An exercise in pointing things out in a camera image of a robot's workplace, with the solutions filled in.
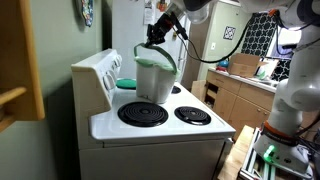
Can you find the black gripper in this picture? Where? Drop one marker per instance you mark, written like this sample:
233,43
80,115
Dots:
162,26

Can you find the white dust bin green lid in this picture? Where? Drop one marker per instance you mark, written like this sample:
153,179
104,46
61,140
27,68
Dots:
155,83

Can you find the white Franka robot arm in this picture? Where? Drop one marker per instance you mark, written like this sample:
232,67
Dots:
300,90

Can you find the white paper note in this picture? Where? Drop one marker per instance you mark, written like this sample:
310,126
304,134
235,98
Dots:
148,13

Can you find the white refrigerator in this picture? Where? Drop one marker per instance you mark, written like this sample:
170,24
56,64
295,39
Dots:
128,40

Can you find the orange red fridge magnet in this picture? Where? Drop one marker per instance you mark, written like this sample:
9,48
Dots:
162,5

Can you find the white stove knob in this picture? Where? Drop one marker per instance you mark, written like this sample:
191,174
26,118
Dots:
120,59
107,82
116,62
113,76

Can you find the green round pad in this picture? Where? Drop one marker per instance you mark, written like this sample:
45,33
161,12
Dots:
126,83

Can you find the large black coil burner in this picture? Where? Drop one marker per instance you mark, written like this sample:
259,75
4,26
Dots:
176,89
142,114

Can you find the red flat object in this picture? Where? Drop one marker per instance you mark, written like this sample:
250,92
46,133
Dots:
221,69

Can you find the blue round object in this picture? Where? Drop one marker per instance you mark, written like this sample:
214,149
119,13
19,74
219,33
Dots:
224,63

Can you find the small black coil burner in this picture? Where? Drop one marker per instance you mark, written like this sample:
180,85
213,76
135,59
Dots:
192,115

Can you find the open cardboard box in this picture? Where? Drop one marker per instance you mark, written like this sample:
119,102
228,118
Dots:
245,66

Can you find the black white patterned curtain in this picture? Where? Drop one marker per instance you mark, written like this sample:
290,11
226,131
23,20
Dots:
258,33

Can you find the wooden kitchen cabinet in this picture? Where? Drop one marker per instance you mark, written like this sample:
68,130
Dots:
246,100

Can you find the white electric stove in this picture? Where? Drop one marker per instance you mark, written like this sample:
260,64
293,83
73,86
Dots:
150,156

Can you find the wooden spice rack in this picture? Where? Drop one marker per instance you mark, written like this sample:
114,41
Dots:
20,60

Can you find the wooden robot platform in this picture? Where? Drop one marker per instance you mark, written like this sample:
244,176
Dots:
235,156

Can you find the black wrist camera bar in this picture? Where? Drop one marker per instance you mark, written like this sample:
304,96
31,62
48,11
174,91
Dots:
180,30

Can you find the white light switch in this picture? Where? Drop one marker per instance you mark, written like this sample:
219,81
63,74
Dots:
213,46

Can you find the floral decorative wall plate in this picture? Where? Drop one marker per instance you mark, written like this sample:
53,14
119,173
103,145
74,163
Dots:
87,11

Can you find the patterned square wall tile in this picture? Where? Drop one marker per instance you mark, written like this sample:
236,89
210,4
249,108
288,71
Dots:
229,33

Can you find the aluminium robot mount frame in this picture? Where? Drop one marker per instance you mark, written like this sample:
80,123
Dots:
256,166

